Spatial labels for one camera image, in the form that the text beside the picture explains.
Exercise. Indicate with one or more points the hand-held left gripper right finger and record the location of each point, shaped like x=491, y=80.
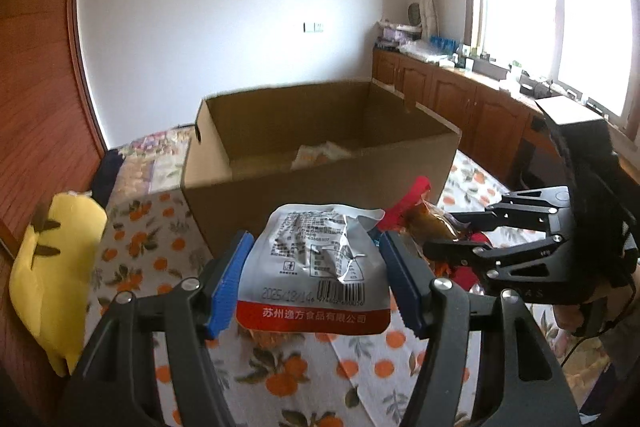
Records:
x=400, y=277

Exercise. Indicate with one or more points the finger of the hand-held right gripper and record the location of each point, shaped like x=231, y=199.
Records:
x=525, y=209
x=500, y=252

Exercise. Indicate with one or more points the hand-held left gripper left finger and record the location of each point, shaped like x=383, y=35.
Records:
x=227, y=287

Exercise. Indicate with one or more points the brown glazed snack packet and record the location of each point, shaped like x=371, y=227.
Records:
x=430, y=222

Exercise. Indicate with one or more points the red snack packet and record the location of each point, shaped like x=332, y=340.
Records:
x=410, y=202

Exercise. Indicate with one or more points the silver snack packet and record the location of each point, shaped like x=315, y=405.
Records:
x=310, y=267

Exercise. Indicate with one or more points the brown cardboard box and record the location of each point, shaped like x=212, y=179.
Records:
x=320, y=187

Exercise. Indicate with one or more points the clear packet with brown snack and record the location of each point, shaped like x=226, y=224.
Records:
x=325, y=154

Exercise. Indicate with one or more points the person's right forearm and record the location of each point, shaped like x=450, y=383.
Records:
x=625, y=342

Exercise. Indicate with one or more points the person's right hand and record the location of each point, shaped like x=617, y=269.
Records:
x=565, y=319

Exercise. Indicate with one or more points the orange fruit print tablecloth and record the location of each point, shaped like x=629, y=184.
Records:
x=300, y=382

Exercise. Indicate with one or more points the wooden counter cabinet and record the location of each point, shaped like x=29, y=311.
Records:
x=450, y=92

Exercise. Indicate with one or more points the yellow plush toy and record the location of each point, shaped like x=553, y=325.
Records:
x=55, y=267

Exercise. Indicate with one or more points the row of blue bottles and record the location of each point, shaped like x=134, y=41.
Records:
x=444, y=43

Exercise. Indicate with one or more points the white plastic bag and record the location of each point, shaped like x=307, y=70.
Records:
x=425, y=52

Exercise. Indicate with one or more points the stack of pink boxes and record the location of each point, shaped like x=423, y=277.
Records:
x=397, y=34

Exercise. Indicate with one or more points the wooden slatted wardrobe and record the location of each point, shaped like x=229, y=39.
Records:
x=30, y=82

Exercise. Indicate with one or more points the white wall switch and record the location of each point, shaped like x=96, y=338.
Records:
x=313, y=27

